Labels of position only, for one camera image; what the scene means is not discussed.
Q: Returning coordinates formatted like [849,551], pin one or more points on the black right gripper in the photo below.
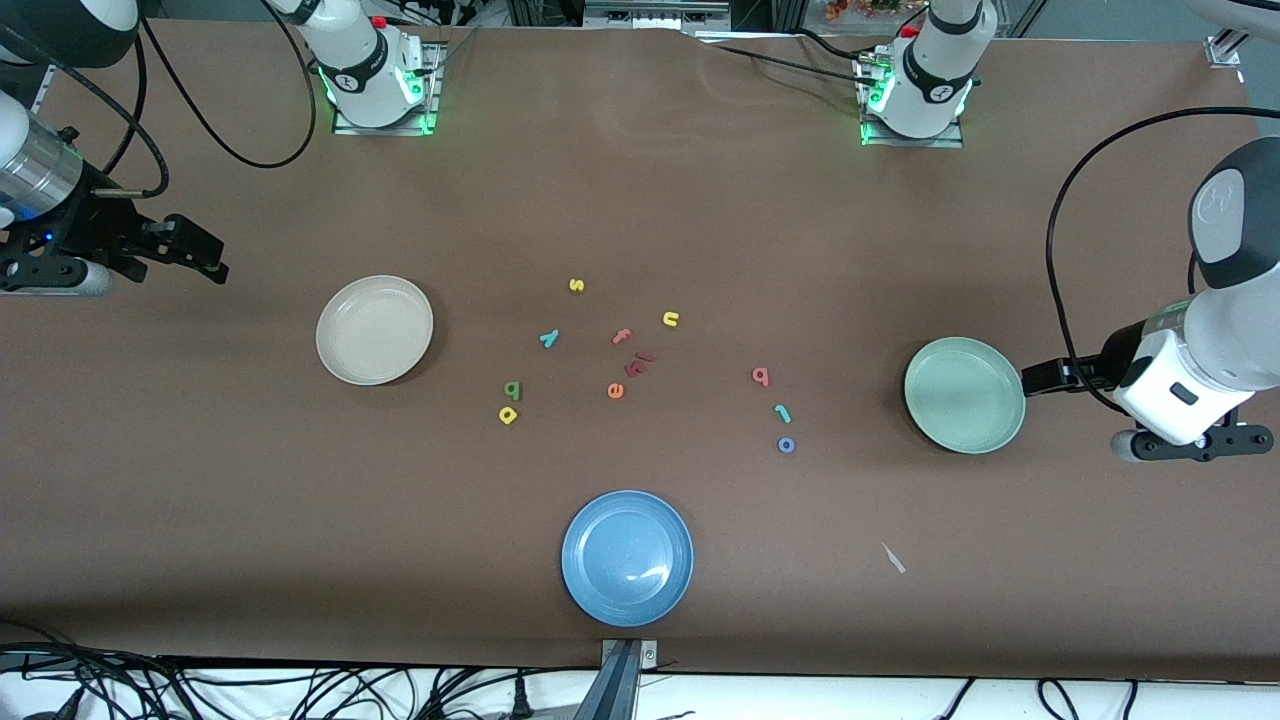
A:
[97,228]

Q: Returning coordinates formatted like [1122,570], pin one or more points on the silver metal box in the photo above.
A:
[650,15]

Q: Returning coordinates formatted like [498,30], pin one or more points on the blue round plate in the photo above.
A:
[627,558]

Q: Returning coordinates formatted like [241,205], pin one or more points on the small orange objects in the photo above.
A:
[860,8]

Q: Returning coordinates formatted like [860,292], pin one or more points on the pale green round plate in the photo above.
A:
[965,395]

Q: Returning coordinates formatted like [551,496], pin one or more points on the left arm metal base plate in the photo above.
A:
[915,142]

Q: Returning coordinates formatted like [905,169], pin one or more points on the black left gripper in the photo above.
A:
[1108,364]

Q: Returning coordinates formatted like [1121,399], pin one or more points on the brown table cover sheet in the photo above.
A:
[700,200]

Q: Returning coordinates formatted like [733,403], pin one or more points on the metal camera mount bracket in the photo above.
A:
[622,690]

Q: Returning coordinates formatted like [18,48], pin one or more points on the white paper scrap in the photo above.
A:
[893,558]

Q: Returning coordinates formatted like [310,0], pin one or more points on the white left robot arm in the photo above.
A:
[935,90]

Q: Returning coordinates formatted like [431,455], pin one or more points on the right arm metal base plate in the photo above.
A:
[385,130]

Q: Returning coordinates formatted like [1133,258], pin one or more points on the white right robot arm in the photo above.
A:
[370,70]

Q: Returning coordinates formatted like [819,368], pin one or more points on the aluminium frame rail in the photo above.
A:
[40,95]

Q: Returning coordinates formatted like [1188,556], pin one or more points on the aluminium corner bracket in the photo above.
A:
[1222,50]

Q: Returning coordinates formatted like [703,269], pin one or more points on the beige round plate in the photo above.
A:
[375,330]

